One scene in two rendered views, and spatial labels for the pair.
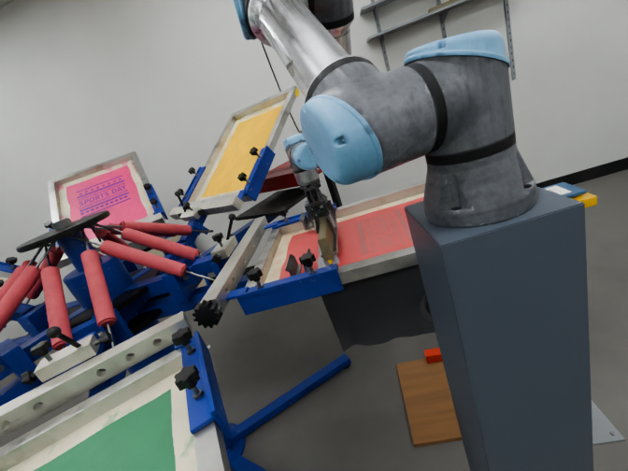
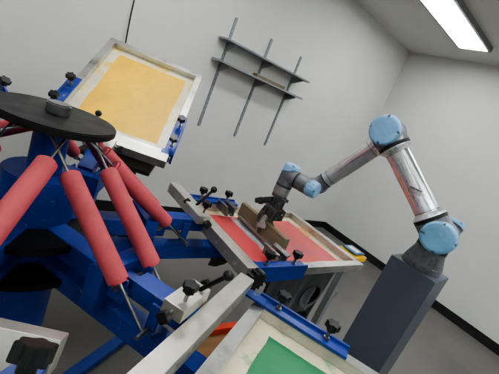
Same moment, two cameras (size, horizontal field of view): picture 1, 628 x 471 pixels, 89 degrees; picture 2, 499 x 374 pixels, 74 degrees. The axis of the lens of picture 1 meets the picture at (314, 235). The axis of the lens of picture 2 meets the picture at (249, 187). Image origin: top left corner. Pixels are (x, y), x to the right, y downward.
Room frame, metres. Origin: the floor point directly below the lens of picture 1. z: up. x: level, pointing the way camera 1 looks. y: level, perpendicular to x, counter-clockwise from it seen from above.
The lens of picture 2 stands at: (0.29, 1.22, 1.56)
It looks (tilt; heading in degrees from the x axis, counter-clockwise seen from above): 15 degrees down; 307
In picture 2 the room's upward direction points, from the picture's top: 23 degrees clockwise
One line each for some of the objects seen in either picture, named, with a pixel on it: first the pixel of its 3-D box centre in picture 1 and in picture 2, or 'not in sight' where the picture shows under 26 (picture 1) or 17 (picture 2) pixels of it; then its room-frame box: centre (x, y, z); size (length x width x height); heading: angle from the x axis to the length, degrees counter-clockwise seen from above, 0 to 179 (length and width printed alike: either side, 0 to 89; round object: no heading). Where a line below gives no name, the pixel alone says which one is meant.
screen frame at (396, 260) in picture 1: (363, 230); (275, 235); (1.05, -0.17, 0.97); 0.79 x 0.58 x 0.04; 79
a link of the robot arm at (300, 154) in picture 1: (310, 153); (308, 185); (0.96, -0.07, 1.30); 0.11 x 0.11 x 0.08; 6
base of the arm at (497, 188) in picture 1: (472, 174); (426, 255); (0.44, -0.25, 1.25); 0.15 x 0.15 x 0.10
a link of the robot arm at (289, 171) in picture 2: (298, 152); (289, 175); (1.05, -0.05, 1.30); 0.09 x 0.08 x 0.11; 6
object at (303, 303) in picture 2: (401, 302); (290, 290); (0.86, -0.19, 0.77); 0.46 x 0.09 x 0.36; 79
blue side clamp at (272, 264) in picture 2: (290, 288); (277, 269); (0.83, 0.12, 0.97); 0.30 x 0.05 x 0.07; 79
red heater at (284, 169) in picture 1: (298, 168); not in sight; (2.33, -0.06, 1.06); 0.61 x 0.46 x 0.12; 139
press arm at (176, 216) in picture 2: (216, 261); (181, 221); (1.16, 0.38, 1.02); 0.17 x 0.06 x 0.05; 79
